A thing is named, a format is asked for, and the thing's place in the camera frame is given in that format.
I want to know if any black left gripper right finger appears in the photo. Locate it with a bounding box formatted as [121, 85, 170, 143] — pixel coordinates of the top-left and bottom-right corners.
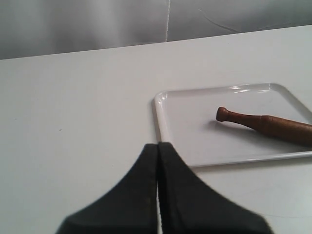
[157, 142, 273, 234]

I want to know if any brown wooden pestle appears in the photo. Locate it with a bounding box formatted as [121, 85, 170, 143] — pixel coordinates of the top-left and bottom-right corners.
[216, 107, 312, 147]

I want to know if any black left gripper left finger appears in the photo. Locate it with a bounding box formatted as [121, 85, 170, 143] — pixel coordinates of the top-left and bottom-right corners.
[57, 144, 158, 234]

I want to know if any white rectangular plastic tray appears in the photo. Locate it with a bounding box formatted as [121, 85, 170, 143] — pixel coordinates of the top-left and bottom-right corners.
[154, 83, 312, 167]

